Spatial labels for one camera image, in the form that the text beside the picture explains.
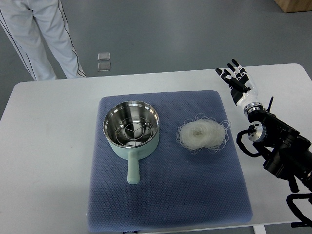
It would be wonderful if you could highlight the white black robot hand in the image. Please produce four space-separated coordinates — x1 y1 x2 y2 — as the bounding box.
215 59 258 108

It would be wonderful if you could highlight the white vermicelli nest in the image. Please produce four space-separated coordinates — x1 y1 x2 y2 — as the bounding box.
175 113 231 154

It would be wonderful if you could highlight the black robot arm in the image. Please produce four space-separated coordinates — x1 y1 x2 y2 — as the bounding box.
236 102 312 227

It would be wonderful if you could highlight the mint green steel pot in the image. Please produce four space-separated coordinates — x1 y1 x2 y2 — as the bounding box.
103 100 160 185

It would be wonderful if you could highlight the wooden box corner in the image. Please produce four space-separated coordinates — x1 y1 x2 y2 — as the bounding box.
274 0 312 13

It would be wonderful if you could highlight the blue textured mat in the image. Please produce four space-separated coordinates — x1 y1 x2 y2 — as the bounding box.
87 91 253 232

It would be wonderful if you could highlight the lower metal floor plate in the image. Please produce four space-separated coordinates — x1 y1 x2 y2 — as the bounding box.
97 61 111 72

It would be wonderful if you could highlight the metal floor plate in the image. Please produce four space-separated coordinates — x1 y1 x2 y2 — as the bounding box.
97 52 110 61
97 61 111 72

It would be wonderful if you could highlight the upper metal floor plate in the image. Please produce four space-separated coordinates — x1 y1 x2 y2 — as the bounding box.
97 52 110 61

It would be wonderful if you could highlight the person in white pants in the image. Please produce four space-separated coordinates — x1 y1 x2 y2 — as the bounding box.
0 0 86 81

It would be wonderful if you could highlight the wire steamer rack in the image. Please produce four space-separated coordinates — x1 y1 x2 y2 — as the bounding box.
115 122 153 146

